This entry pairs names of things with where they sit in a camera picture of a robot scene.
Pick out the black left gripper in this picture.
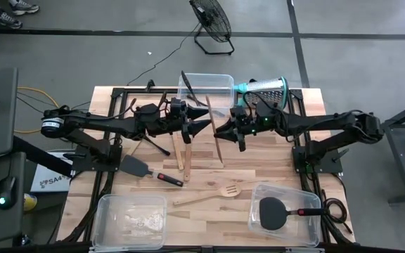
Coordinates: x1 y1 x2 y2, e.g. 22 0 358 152
162 101 212 145

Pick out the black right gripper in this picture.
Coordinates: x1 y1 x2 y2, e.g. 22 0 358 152
213 111 262 153

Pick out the slim black plastic utensil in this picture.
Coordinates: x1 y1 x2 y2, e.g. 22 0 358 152
186 93 207 107
180 70 200 107
141 135 172 157

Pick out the slotted wooden spatula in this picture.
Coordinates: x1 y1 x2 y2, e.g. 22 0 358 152
172 182 243 207

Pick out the square black spatula red handle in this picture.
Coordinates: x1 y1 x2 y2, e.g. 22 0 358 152
118 155 185 188

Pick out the round black spatula red handle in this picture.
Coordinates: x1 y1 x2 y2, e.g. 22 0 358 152
258 196 326 232

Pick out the clear plastic bin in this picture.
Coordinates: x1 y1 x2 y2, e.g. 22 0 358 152
247 182 324 247
177 72 236 117
90 193 169 251

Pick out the teal and steel box grater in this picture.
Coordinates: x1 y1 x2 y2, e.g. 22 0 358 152
233 76 290 110

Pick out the black floor fan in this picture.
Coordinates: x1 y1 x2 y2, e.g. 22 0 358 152
188 0 236 56

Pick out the white printed box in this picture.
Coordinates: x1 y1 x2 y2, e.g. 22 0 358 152
30 164 72 193

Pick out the black diagonal bar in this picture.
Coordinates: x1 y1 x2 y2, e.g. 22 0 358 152
12 135 75 178

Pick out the black metal stand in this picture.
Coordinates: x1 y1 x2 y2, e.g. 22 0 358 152
364 96 405 207

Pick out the yellow round object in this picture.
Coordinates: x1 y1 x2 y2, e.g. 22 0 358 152
22 193 38 212

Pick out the black computer mouse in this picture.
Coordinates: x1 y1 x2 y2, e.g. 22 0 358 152
0 175 18 210

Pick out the person's shoe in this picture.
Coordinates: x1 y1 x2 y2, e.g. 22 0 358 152
8 0 40 16
0 12 23 30

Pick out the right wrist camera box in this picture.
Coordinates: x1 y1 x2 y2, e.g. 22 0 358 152
229 105 246 123

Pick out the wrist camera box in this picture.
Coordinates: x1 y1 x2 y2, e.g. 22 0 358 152
229 105 246 123
169 97 184 117

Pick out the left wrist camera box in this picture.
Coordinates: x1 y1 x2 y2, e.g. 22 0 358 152
169 97 184 117

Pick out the black fan cable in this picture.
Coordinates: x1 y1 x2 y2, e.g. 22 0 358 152
127 22 202 87

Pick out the black cable bundle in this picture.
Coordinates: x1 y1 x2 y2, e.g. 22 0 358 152
61 171 117 244

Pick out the coiled black cable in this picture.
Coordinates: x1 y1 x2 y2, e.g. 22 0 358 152
321 196 353 235

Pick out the yellow floor cable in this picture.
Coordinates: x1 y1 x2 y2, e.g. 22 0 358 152
0 63 61 135

